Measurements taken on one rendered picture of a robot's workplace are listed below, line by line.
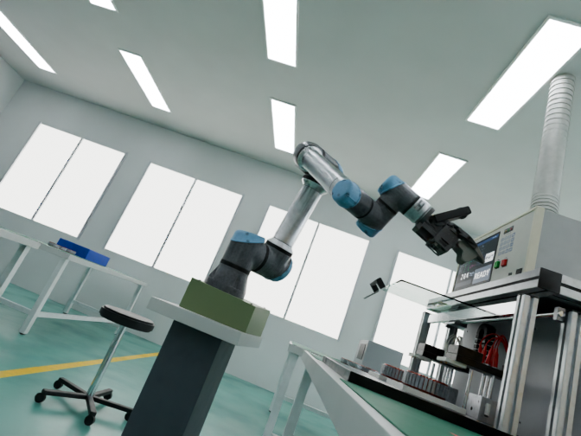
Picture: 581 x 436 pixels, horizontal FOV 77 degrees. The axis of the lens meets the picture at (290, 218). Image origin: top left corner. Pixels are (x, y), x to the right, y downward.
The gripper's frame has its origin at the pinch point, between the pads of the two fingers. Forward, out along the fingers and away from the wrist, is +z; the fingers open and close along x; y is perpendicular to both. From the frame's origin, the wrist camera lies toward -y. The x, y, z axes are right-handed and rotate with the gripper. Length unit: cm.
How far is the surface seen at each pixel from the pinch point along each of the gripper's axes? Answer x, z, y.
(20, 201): -468, -490, 227
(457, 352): 6.9, 8.8, 27.4
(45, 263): -468, -371, 255
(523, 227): 9.9, 0.6, -9.6
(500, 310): 13.4, 8.0, 14.3
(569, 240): 14.4, 9.6, -11.9
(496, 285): 8.0, 5.3, 7.2
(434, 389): 9.3, 9.3, 38.6
